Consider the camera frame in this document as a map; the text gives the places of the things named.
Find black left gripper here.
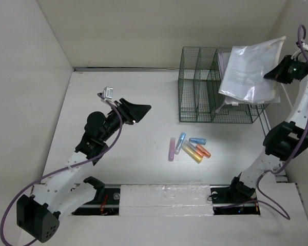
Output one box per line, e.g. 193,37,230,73
101,98,150,142

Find light blue highlighter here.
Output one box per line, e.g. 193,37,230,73
175,133,186,155

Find pink highlighter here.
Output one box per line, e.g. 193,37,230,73
168,137,176,161

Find yellow highlighter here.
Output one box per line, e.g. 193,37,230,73
182,140,204,163

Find dark blue highlighter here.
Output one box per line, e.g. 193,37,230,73
188,138,206,145

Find orange highlighter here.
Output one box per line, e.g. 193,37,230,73
196,144,211,158

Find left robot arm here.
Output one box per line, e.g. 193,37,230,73
16,98,151,243

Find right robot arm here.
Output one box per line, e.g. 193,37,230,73
224,46,308,203

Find white foam front board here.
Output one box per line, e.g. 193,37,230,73
119,184,214,217

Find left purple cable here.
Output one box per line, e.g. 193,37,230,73
0,92,124,244

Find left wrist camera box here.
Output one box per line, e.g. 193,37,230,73
102,87,113,100

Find green wire mesh organizer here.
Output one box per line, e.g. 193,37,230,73
178,47,268,124

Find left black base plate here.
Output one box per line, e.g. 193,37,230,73
72,185,121,216

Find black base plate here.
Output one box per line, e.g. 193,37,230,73
72,185,121,216
207,185,260,216

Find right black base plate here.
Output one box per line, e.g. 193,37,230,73
207,185,260,216

